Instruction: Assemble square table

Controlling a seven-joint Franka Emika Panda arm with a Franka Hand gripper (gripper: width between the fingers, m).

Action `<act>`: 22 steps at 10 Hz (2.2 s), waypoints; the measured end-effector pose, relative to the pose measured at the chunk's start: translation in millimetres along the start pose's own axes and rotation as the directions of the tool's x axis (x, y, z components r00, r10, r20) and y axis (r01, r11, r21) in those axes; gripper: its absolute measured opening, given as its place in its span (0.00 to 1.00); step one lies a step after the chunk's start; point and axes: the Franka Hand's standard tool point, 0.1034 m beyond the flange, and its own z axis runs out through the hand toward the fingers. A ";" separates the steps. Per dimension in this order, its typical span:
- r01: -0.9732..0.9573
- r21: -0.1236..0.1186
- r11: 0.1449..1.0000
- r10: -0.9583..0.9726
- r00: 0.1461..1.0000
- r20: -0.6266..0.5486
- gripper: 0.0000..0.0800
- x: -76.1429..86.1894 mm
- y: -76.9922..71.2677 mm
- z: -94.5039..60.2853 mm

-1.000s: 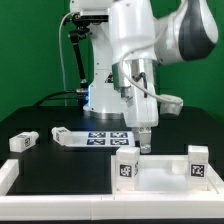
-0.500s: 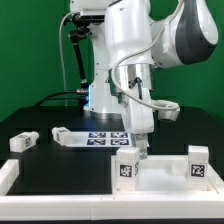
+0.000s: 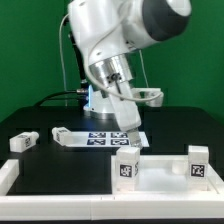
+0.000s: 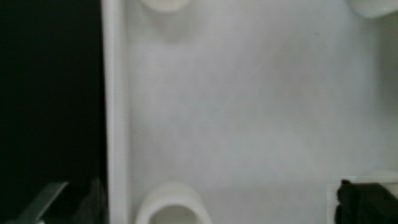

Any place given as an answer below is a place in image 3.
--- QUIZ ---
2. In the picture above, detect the white square tabletop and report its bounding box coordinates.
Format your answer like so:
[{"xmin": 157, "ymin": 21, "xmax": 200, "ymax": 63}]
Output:
[{"xmin": 111, "ymin": 155, "xmax": 224, "ymax": 195}]

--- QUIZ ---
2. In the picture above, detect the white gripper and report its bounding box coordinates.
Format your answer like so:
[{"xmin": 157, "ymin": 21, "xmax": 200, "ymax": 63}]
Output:
[{"xmin": 108, "ymin": 82, "xmax": 164, "ymax": 148}]

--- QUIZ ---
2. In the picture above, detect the white sheet with fiducial tags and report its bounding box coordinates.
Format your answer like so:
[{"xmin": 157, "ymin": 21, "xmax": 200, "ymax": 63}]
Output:
[{"xmin": 65, "ymin": 131, "xmax": 150, "ymax": 148}]

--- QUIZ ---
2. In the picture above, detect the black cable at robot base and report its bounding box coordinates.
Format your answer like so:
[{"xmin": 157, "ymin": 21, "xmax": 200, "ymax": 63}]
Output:
[{"xmin": 33, "ymin": 88, "xmax": 90, "ymax": 108}]

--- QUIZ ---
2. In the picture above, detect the grey camera cable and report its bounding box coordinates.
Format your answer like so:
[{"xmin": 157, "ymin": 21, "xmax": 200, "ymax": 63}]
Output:
[{"xmin": 58, "ymin": 13, "xmax": 71, "ymax": 107}]

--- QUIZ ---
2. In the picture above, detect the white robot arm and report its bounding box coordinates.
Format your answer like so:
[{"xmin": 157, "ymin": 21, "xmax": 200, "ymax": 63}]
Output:
[{"xmin": 68, "ymin": 0, "xmax": 192, "ymax": 148}]

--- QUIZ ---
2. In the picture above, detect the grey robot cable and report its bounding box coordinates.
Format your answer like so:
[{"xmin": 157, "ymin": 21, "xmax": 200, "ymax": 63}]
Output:
[{"xmin": 87, "ymin": 0, "xmax": 165, "ymax": 103}]

